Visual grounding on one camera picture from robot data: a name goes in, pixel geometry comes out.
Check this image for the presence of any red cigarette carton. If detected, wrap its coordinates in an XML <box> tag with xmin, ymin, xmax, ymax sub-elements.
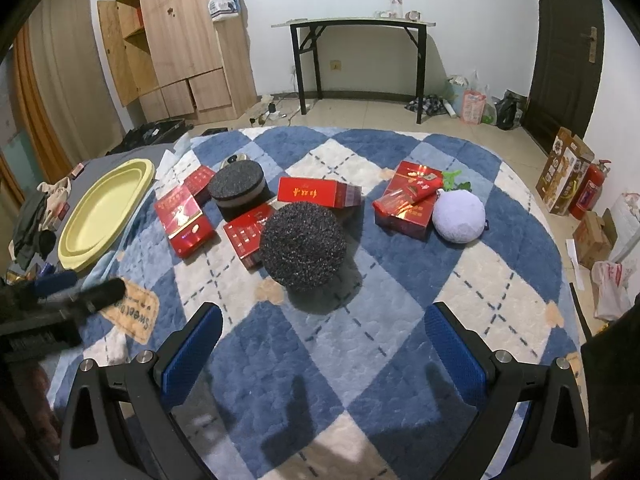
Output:
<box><xmin>154</xmin><ymin>184</ymin><xmax>216</xmax><ymax>259</ymax></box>

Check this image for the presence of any red large box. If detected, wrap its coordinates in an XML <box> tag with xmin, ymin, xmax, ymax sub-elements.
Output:
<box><xmin>372</xmin><ymin>160</ymin><xmax>444</xmax><ymax>240</ymax></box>

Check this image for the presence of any large dark glitter round cushion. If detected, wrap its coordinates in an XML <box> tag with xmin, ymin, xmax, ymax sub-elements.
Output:
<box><xmin>259</xmin><ymin>202</ymin><xmax>347</xmax><ymax>290</ymax></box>

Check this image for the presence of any red long carton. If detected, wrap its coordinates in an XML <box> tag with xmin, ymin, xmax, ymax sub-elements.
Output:
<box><xmin>277</xmin><ymin>177</ymin><xmax>362</xmax><ymax>209</ymax></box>

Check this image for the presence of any red slim pack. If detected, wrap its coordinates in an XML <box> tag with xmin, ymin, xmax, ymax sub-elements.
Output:
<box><xmin>372</xmin><ymin>180</ymin><xmax>442</xmax><ymax>217</ymax></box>

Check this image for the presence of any pile of clothes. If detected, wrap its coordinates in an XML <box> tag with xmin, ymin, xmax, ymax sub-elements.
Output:
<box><xmin>9</xmin><ymin>177</ymin><xmax>72</xmax><ymax>271</ymax></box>

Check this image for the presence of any yellow oval plastic tray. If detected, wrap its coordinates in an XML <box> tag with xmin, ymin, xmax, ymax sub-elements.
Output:
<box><xmin>58</xmin><ymin>158</ymin><xmax>155</xmax><ymax>272</ymax></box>

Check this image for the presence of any green plush toy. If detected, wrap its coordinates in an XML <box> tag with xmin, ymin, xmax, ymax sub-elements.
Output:
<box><xmin>442</xmin><ymin>170</ymin><xmax>472</xmax><ymax>192</ymax></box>

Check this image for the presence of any small red box behind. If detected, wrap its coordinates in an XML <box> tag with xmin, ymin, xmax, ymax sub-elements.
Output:
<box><xmin>184</xmin><ymin>165</ymin><xmax>215</xmax><ymax>204</ymax></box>

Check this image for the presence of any blue white checkered blanket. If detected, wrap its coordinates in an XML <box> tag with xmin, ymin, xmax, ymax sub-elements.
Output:
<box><xmin>46</xmin><ymin>126</ymin><xmax>586</xmax><ymax>480</ymax></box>

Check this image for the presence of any open black suitcase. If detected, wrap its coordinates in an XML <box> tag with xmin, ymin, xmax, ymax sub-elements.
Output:
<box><xmin>107</xmin><ymin>118</ymin><xmax>193</xmax><ymax>155</ymax></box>

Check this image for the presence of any red fire extinguisher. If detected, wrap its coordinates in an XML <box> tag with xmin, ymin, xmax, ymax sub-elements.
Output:
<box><xmin>570</xmin><ymin>159</ymin><xmax>612</xmax><ymax>220</ymax></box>

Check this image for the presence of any brown printed cardboard box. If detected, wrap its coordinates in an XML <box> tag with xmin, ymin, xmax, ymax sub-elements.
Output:
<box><xmin>536</xmin><ymin>127</ymin><xmax>594</xmax><ymax>216</ymax></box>

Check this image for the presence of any wooden wardrobe cabinet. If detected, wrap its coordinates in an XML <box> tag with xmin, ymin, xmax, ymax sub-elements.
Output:
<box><xmin>91</xmin><ymin>0</ymin><xmax>258</xmax><ymax>129</ymax></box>

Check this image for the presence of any dark brown door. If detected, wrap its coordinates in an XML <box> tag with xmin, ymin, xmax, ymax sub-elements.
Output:
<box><xmin>523</xmin><ymin>0</ymin><xmax>604</xmax><ymax>152</ymax></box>

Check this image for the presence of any black folding console table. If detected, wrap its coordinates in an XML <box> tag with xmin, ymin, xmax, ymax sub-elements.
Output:
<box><xmin>278</xmin><ymin>18</ymin><xmax>436</xmax><ymax>125</ymax></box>

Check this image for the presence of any small cardboard box by wall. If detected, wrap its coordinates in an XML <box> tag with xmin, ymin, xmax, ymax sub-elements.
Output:
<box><xmin>573</xmin><ymin>209</ymin><xmax>617</xmax><ymax>270</ymax></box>

